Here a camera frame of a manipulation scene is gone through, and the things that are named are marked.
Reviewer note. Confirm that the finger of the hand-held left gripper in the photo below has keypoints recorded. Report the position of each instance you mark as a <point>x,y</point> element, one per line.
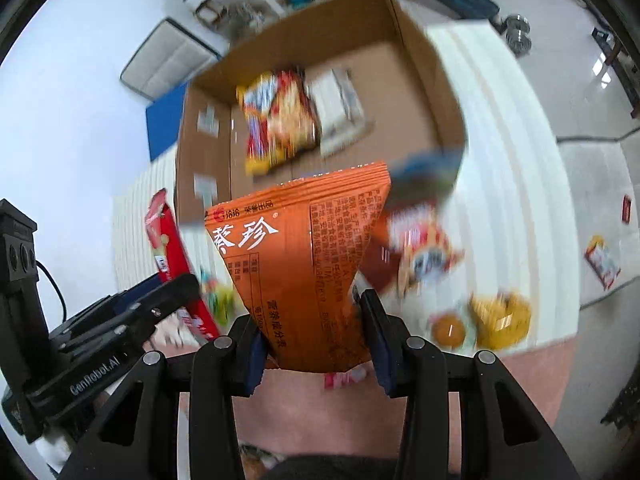
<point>127,294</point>
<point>165,300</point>

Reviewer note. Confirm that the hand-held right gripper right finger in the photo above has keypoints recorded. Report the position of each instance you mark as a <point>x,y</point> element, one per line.
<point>382,360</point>

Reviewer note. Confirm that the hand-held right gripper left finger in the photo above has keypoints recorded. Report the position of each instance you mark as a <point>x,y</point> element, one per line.
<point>252,366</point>

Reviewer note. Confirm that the printed cardboard box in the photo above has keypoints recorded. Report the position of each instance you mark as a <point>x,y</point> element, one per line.
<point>400,85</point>

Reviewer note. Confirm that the small pink snack packet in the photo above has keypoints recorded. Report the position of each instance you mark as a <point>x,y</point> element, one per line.
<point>345,377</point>

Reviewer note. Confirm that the red snack box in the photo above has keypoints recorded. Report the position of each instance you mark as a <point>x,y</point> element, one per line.
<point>167,245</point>

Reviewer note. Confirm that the green yellow candy packet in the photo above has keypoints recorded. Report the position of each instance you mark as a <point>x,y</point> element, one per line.
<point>222,300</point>

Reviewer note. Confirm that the round pastry in clear wrapper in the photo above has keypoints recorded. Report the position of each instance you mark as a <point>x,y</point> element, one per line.
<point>451,331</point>

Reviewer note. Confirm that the pink blanket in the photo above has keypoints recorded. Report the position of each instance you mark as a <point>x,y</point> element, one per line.
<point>325,422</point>

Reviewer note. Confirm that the person's dark clothing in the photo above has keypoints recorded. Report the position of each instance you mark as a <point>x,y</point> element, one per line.
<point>335,467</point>

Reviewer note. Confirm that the red and white snack packet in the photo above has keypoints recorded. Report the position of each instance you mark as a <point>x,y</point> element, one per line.
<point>425,250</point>

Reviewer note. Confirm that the blue mat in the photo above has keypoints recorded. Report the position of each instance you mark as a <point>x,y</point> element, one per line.
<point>165,125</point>

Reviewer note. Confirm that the blue snack packet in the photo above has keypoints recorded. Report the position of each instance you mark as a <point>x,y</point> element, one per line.
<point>425,175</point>

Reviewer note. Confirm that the yellow striped snack packet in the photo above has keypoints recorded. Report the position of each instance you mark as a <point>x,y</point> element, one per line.
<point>255,130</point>

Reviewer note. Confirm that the striped bed sheet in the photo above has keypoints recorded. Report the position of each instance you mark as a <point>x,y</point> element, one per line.
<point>505,170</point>

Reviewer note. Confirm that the red orange snack packet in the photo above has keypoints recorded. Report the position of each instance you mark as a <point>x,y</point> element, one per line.
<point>295,115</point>

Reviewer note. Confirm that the white mattress panel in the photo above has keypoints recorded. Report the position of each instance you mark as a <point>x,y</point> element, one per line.
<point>167,60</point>

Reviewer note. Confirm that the red white packet with orange edge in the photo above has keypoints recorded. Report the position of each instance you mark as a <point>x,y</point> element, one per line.
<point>602,262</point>

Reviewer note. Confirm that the small red card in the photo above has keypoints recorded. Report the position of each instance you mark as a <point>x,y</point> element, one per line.
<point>626,208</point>

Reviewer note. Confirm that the steel bowls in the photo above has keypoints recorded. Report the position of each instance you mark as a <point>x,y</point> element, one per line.
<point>517,32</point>

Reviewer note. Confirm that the dark wooden chair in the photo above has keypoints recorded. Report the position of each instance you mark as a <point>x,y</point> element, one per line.
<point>617,65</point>

